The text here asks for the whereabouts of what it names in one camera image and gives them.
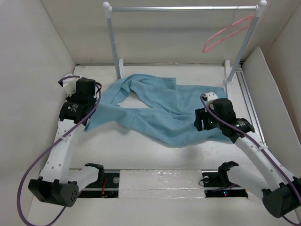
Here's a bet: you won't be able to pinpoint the pink clothes hanger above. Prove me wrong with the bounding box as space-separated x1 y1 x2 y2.
203 7 254 53

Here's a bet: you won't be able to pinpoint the aluminium side rail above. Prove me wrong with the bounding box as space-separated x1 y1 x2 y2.
236 61 268 146

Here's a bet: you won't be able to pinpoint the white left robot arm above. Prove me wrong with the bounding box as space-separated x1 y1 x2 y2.
28 75 105 207

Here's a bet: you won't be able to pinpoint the white metal clothes rack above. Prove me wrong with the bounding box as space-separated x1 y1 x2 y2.
102 0 268 98

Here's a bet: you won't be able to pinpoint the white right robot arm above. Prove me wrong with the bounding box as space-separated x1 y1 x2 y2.
194 92 301 218

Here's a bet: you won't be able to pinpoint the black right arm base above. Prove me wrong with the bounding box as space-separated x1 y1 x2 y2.
198 161 248 198

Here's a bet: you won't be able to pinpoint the light blue trousers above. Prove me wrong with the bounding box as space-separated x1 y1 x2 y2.
86 74 230 147

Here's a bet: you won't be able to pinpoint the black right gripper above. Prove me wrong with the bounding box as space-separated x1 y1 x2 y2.
193 105 223 131

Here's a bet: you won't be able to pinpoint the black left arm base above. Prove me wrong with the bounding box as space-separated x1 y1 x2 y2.
78 163 120 198

